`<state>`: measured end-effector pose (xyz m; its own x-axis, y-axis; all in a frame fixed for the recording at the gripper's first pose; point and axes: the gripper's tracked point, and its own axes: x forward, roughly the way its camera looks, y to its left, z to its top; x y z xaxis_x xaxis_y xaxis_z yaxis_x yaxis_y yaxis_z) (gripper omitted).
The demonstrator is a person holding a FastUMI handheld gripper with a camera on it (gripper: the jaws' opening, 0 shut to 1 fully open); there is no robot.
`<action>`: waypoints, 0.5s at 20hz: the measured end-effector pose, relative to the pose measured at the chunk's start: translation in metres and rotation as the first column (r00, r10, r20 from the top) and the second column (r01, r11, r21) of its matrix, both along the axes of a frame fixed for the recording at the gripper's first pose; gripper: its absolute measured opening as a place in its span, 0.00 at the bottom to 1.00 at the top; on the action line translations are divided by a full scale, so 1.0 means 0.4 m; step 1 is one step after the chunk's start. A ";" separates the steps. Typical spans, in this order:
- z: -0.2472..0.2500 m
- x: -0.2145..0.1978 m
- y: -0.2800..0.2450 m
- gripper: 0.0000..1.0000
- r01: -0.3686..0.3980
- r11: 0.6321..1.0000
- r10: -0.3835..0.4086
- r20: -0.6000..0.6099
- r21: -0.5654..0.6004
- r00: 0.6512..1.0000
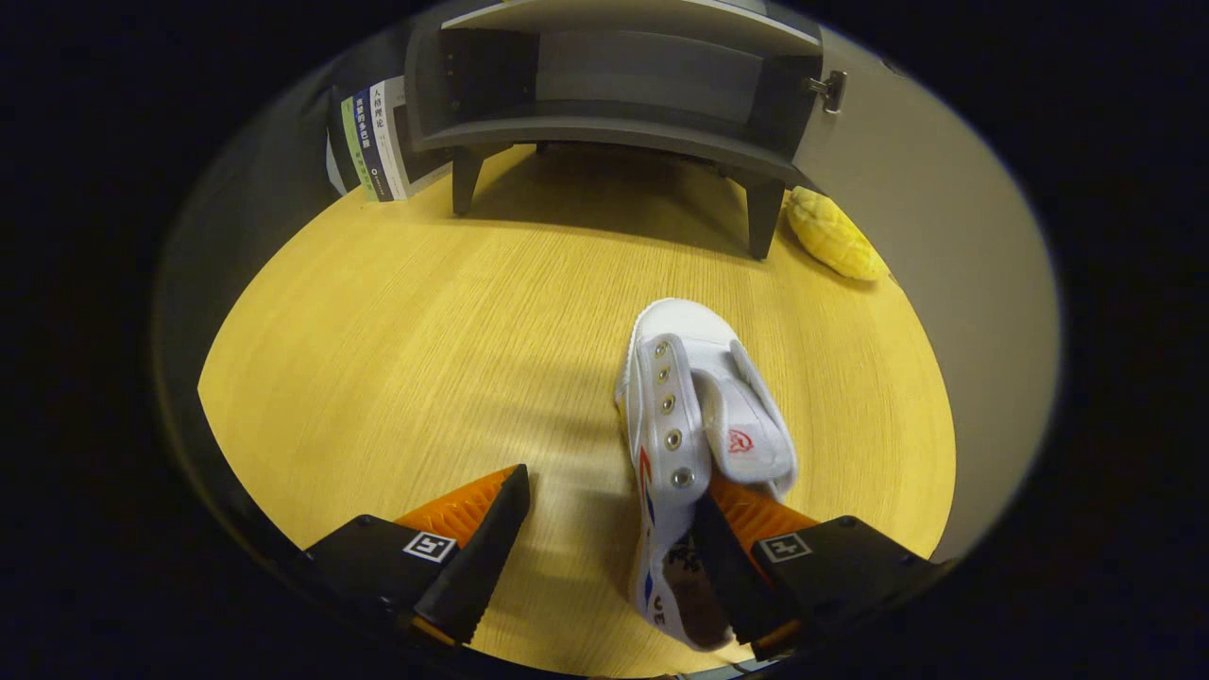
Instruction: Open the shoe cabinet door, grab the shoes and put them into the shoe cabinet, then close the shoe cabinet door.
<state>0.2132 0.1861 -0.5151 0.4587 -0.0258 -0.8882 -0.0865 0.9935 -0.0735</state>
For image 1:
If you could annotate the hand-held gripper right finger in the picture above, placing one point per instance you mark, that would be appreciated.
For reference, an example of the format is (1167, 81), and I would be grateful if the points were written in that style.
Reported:
(732, 576)

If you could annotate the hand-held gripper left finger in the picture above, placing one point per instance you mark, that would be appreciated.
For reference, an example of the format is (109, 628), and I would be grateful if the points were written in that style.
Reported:
(477, 562)

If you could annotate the white canvas shoe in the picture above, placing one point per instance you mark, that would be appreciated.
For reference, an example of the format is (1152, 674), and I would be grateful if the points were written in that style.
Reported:
(675, 368)

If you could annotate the dark grey shoe cabinet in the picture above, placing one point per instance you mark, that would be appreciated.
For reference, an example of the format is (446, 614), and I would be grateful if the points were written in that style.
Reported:
(614, 137)

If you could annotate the yellow plush toy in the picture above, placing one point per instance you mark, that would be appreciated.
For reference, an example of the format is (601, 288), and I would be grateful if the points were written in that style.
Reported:
(836, 236)

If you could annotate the blue spine book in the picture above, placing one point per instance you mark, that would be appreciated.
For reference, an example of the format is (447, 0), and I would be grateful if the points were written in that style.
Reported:
(371, 142)

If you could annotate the white spine book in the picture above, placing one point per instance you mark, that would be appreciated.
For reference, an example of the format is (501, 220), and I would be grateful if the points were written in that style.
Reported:
(392, 132)

